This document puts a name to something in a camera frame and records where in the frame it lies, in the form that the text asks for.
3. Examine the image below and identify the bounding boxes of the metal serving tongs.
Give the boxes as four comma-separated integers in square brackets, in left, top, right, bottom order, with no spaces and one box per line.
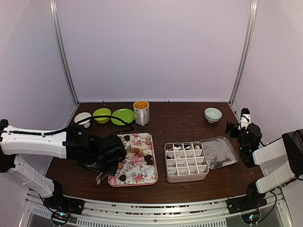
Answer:
[96,144,132,185]

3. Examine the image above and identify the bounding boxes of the pink rabbit tin lid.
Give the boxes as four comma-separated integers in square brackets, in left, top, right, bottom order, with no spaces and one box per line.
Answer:
[201,136,239,170]

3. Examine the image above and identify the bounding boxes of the floral pink tray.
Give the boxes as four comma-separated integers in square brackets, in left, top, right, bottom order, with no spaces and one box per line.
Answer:
[108,132,158,187]

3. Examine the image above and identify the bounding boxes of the pink divided tin box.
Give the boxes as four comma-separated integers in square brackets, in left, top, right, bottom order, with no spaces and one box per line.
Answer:
[164,141,209,183]

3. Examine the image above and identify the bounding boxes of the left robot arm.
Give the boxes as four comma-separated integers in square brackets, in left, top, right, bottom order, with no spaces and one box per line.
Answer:
[0,119,127,210]

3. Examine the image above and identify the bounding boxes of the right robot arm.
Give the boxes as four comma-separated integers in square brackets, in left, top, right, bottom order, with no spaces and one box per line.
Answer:
[225,117,303,211]

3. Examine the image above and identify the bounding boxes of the pale blue tea bowl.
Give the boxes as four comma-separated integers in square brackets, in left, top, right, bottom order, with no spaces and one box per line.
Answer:
[204,107,222,123]

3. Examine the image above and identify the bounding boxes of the green plate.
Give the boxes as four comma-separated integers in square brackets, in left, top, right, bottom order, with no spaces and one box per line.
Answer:
[111,108,134,126]

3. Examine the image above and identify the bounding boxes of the green bowl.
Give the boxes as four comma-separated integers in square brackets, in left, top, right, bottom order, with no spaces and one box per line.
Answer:
[93,108,111,124]

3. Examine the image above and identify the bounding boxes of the black white bowl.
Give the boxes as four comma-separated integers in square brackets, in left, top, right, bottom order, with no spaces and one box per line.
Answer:
[74,112,92,129]

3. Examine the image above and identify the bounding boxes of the floral white mug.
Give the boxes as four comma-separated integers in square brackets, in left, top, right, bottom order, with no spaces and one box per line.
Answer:
[133,100,150,127]

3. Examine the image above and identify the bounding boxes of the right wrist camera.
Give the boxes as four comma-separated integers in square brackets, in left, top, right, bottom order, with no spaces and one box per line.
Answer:
[238,108,251,130]

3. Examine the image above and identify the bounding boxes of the right aluminium frame post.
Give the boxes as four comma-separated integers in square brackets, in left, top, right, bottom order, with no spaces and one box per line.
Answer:
[229,0,258,106]

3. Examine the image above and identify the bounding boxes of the aluminium frame post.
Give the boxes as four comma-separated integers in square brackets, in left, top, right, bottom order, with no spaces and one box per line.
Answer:
[49,0,79,105]
[229,0,258,106]

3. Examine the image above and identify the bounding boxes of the front aluminium rail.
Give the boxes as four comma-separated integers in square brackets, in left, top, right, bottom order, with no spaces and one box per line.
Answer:
[17,189,294,227]

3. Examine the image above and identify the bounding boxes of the left aluminium frame post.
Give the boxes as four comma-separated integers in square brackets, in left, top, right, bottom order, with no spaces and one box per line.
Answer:
[49,0,79,105]

